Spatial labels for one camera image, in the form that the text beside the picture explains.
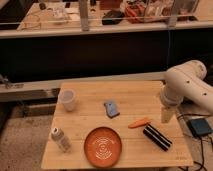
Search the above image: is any orange toy carrot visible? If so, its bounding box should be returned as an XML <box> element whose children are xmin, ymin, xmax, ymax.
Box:
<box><xmin>128</xmin><ymin>118</ymin><xmax>151</xmax><ymax>129</ymax></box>

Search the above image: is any white ceramic cup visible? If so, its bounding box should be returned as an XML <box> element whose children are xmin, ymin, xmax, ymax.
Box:
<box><xmin>58</xmin><ymin>89</ymin><xmax>76</xmax><ymax>112</ymax></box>

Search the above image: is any grey metal rail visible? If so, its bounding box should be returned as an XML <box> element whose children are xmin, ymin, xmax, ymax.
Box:
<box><xmin>0</xmin><ymin>71</ymin><xmax>164</xmax><ymax>102</ymax></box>

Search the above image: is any dark blue power box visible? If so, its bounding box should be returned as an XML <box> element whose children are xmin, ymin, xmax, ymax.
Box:
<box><xmin>187</xmin><ymin>118</ymin><xmax>212</xmax><ymax>137</ymax></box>

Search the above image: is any black white striped box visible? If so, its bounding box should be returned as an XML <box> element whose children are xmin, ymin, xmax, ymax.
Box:
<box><xmin>143</xmin><ymin>124</ymin><xmax>172</xmax><ymax>151</ymax></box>

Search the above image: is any blue grey sponge block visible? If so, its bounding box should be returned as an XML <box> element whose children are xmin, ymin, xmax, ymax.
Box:
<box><xmin>104</xmin><ymin>101</ymin><xmax>120</xmax><ymax>118</ymax></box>

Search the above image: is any black bag on shelf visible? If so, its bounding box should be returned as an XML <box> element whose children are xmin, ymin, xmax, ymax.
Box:
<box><xmin>102</xmin><ymin>10</ymin><xmax>124</xmax><ymax>25</ymax></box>

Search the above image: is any orange red tool pile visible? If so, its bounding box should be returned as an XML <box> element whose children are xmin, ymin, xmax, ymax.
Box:
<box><xmin>124</xmin><ymin>4</ymin><xmax>145</xmax><ymax>23</ymax></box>

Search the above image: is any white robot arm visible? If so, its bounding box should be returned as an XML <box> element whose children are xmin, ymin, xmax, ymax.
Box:
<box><xmin>159</xmin><ymin>60</ymin><xmax>213</xmax><ymax>123</ymax></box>

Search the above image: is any grey metal post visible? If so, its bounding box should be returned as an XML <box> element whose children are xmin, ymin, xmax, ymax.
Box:
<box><xmin>78</xmin><ymin>0</ymin><xmax>89</xmax><ymax>31</ymax></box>

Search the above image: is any wooden table board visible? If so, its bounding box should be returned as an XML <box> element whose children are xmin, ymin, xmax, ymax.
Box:
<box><xmin>41</xmin><ymin>81</ymin><xmax>193</xmax><ymax>169</ymax></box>

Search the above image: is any orange round plate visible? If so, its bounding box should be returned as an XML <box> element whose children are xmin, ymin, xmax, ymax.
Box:
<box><xmin>84</xmin><ymin>127</ymin><xmax>122</xmax><ymax>168</ymax></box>

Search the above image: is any white grey bottle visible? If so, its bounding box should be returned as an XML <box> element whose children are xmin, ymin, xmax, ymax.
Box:
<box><xmin>51</xmin><ymin>127</ymin><xmax>71</xmax><ymax>152</ymax></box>

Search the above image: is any black power cable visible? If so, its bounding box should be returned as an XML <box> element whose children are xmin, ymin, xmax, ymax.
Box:
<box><xmin>178</xmin><ymin>113</ymin><xmax>213</xmax><ymax>171</ymax></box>

